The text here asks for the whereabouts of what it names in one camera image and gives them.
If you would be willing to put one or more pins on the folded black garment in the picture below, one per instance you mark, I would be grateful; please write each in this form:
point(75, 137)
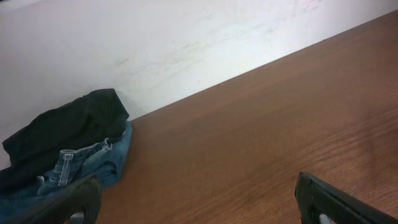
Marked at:
point(34, 149)

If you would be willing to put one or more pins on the folded blue jeans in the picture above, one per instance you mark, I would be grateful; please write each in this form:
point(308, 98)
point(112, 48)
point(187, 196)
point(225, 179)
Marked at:
point(104, 159)

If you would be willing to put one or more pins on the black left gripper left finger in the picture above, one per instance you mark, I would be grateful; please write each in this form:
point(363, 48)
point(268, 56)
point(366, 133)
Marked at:
point(79, 202)

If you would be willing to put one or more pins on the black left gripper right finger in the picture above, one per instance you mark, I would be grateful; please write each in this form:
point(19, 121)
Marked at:
point(320, 202)

